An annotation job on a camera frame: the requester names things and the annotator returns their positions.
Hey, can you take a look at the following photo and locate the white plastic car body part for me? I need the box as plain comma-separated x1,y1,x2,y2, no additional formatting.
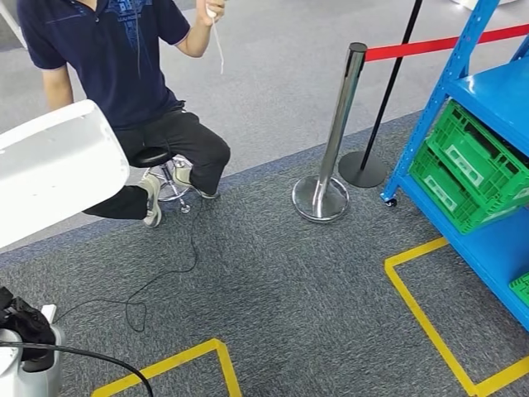
0,99,131,251

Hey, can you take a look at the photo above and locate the blue metal shelf rack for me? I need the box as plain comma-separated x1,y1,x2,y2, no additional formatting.
380,0,529,333

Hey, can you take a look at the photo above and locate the black seat chrome stool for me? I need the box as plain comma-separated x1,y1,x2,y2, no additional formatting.
129,146,195,215

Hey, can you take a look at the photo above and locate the seated person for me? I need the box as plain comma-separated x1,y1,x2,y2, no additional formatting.
16,0,232,228

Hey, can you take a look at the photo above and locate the red barrier belt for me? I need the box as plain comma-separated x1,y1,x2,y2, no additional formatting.
364,22,529,63

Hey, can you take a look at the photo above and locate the chrome stanchion post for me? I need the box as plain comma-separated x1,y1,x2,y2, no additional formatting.
291,41,369,223

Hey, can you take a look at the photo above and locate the black stanchion post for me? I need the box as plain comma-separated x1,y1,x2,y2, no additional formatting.
337,0,424,189

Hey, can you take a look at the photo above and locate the white cord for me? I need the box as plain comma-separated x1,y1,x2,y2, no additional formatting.
205,5,225,76

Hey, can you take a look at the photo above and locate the thin black floor cable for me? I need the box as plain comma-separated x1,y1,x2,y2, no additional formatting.
54,194,203,333

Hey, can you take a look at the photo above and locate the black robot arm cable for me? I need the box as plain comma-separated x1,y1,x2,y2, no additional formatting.
0,340,155,397

